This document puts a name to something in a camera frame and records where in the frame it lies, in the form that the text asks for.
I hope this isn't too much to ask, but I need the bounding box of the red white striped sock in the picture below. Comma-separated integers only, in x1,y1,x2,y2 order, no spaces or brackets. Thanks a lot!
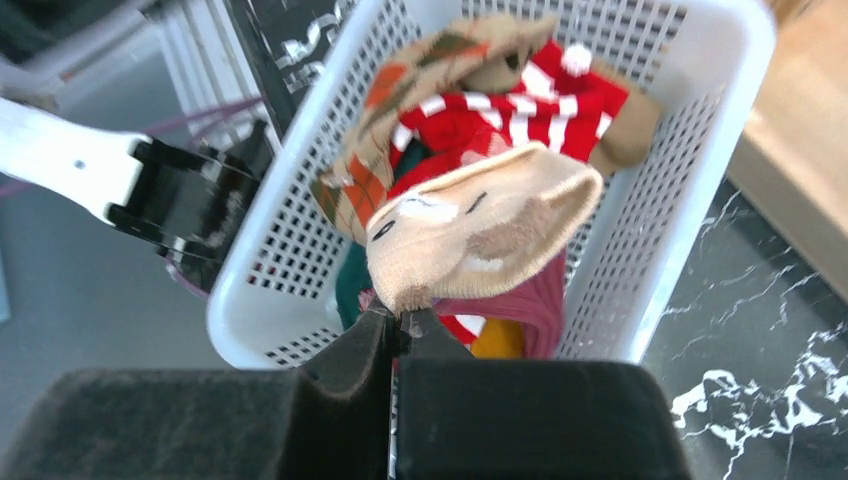
386,40,629,199

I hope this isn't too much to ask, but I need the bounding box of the purple sock with yellow cuff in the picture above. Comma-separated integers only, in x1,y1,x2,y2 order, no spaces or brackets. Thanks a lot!
435,252,566,359

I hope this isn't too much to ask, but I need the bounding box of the wooden hanger rack stand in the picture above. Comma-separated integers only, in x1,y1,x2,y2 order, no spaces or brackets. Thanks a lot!
728,1,847,299

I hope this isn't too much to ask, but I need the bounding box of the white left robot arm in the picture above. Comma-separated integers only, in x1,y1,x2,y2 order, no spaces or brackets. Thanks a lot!
1,97,271,297

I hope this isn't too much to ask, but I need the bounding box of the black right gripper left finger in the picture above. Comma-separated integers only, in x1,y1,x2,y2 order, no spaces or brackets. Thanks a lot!
1,308,397,479

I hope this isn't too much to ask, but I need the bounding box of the beige animal face sock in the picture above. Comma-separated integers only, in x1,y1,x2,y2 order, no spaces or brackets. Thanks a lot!
365,141,603,314

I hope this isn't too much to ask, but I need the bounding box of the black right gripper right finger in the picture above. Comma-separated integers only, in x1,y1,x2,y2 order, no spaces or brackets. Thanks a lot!
396,310,692,479

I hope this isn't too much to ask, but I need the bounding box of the argyle brown sock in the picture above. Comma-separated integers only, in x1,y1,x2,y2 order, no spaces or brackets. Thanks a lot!
311,13,559,244

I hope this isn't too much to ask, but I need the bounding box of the dark green sock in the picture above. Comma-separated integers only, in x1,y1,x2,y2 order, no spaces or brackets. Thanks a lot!
335,139,431,330

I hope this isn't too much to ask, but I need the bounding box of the white plastic laundry basket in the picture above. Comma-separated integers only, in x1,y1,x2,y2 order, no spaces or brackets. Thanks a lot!
206,1,776,369

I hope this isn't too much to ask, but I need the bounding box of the aluminium rail base frame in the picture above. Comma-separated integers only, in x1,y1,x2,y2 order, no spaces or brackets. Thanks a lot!
1,1,296,159

